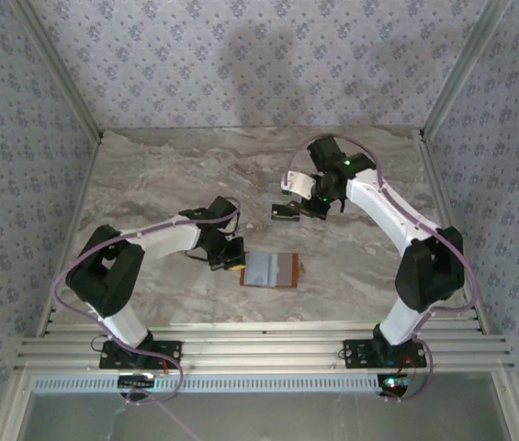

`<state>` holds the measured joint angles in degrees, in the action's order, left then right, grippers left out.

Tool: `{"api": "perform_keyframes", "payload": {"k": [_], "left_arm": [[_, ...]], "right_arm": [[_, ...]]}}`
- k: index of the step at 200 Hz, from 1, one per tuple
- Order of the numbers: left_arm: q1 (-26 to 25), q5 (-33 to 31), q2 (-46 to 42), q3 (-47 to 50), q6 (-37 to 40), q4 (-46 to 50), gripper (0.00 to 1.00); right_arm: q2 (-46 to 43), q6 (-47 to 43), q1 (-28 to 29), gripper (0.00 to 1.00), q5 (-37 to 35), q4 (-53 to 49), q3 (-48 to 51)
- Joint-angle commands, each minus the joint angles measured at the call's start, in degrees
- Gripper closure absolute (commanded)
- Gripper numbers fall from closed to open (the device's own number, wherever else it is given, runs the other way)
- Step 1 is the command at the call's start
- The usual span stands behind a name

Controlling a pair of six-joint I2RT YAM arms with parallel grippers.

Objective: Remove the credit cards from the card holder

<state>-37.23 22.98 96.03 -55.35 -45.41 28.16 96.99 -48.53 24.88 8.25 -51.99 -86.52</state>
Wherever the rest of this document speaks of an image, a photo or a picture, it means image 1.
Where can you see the brown leather card holder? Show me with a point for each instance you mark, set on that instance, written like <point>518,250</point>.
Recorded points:
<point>286,275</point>

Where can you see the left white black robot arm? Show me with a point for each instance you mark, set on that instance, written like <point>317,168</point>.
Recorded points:
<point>103,280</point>

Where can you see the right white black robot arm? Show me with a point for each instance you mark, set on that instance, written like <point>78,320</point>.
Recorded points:
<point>429,280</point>

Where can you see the grey metal panel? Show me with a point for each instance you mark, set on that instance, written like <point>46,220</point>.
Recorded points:
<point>286,418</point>

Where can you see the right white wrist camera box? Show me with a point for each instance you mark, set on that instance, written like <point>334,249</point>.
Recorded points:
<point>298,183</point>

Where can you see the long aluminium mounting rail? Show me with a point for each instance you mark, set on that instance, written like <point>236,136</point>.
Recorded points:
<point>263,349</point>

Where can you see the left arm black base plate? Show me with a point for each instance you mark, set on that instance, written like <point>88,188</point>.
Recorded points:
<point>172,353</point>

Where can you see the aluminium side rail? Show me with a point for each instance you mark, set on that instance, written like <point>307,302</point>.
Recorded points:
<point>78,206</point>
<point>439,184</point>

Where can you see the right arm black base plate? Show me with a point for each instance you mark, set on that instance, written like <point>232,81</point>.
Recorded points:
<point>355,358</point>

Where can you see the aluminium corner post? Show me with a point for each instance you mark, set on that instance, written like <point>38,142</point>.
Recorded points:
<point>61,69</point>
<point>462,69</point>

